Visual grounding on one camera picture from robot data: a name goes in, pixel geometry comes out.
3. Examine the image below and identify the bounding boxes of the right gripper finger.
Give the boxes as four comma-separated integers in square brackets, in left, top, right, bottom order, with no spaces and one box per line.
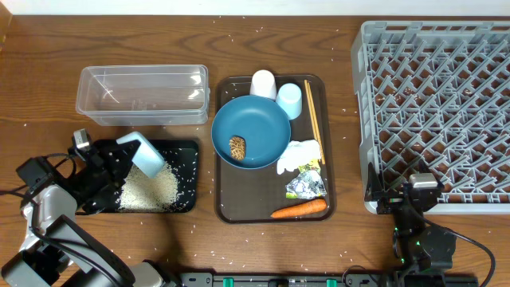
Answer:
[364,163,391,214]
[418,159,444,190]

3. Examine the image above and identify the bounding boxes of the light blue bowl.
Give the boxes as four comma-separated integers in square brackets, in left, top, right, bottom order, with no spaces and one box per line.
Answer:
[116,132,166,179]

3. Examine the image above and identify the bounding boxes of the pile of rice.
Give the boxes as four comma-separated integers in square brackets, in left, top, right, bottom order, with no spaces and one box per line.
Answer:
[119,163,179,213]

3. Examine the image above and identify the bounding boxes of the orange carrot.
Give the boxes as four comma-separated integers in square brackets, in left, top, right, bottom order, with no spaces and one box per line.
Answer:
[271,199,328,218]

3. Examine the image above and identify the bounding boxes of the brown food piece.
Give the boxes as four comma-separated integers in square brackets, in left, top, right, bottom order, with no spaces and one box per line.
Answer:
[229,136,246,161]

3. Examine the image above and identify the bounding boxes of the dark blue plate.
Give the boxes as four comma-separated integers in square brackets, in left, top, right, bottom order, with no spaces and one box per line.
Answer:
[211,96,292,170]

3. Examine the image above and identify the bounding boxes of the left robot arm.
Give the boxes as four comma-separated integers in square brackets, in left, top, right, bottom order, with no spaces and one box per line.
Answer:
[1,138,182,286]

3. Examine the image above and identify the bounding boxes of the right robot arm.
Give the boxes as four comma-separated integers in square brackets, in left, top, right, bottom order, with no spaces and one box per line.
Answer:
[364,161,456,286]

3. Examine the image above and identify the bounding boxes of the black waste tray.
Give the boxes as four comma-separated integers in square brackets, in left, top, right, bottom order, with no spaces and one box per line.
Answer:
[80,139,200,214]

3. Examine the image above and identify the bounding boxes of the grey dishwasher rack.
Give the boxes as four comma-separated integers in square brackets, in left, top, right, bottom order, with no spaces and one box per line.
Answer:
[351,21,509,214]

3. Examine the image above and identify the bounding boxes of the silver foil snack wrapper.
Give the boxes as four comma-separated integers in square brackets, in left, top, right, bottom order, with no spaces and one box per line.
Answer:
[285,159,327,199]

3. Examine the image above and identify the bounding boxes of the crumpled white tissue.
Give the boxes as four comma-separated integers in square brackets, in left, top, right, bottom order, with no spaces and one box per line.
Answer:
[277,140,321,175]

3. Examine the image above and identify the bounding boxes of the clear plastic bin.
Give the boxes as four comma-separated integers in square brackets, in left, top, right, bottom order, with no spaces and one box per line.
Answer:
[76,65,210,126]

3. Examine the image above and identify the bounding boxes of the dark brown serving tray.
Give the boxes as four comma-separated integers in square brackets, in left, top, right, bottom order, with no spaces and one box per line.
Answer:
[211,74,336,224]

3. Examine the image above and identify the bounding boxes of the light blue plastic cup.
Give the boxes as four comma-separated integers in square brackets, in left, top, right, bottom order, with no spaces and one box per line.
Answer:
[276,83,302,120]

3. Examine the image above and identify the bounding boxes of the pink plastic cup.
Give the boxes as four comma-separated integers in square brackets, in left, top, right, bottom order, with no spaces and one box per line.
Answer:
[249,69,277,100]

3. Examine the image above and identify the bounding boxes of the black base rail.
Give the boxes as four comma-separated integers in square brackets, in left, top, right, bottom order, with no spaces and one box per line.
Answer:
[176,273,479,287]

